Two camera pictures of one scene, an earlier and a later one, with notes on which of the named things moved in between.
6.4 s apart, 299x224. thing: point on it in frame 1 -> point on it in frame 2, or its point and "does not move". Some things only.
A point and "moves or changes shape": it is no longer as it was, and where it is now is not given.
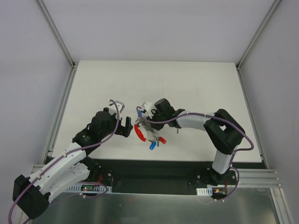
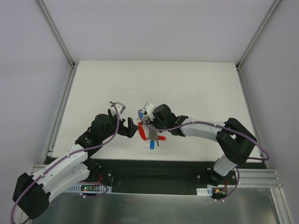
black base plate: (167, 176) does not move
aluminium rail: (259, 178) does not move
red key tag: (162, 140) moves or changes shape
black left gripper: (122, 127) does not move
